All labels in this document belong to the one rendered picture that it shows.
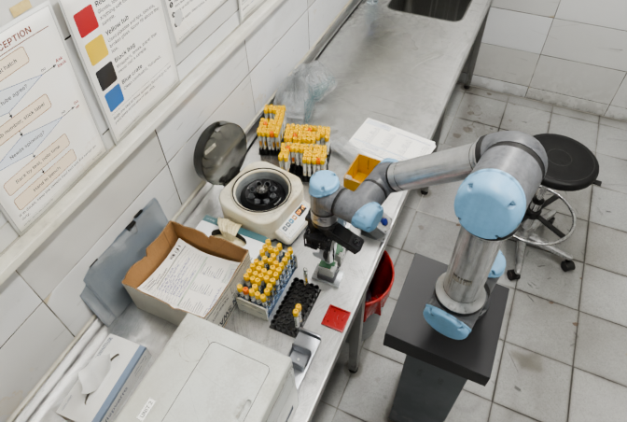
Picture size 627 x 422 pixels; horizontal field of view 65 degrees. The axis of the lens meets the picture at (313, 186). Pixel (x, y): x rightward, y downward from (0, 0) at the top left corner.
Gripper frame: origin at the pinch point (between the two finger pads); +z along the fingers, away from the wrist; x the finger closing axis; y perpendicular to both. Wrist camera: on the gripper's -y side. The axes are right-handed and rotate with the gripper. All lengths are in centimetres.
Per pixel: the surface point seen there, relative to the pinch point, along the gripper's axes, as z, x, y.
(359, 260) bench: 9.5, -9.1, -6.1
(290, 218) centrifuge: 4.1, -13.1, 19.7
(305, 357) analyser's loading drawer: 5.6, 28.0, -3.0
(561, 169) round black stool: 32, -100, -69
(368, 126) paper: 8, -71, 11
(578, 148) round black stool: 32, -116, -75
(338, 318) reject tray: 9.4, 12.5, -6.7
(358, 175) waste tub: 8.6, -44.2, 6.1
